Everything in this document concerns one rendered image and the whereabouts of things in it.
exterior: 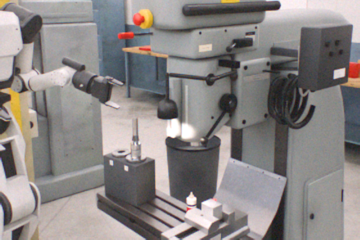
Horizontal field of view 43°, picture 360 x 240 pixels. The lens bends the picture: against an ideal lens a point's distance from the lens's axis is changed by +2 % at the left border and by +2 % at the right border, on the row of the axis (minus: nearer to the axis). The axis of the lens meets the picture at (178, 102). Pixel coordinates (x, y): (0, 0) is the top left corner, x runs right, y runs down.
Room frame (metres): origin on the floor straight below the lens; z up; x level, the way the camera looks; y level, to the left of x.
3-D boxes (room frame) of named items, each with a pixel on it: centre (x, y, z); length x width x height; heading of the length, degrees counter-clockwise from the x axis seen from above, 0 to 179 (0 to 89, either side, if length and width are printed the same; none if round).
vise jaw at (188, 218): (1.53, -0.08, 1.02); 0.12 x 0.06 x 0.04; 43
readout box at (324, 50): (1.58, -0.51, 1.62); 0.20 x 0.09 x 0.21; 131
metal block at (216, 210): (1.57, -0.12, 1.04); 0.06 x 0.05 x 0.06; 43
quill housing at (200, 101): (1.64, -0.07, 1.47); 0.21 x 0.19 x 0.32; 41
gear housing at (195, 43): (1.66, -0.10, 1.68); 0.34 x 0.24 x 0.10; 131
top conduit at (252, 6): (1.55, -0.19, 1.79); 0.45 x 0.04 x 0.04; 131
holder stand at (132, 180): (1.94, 0.23, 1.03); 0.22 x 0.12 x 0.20; 48
